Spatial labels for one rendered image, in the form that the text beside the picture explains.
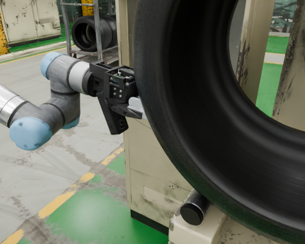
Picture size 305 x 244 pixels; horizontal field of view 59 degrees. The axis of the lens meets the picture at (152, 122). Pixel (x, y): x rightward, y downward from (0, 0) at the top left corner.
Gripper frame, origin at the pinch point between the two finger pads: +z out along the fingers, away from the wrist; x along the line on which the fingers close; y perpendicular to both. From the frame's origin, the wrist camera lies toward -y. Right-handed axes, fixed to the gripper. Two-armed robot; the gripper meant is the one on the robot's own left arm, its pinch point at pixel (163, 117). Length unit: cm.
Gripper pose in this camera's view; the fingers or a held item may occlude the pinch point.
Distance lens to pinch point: 57.6
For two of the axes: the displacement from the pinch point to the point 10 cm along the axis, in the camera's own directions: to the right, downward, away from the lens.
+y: 1.1, -8.5, -5.1
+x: 5.4, -3.8, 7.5
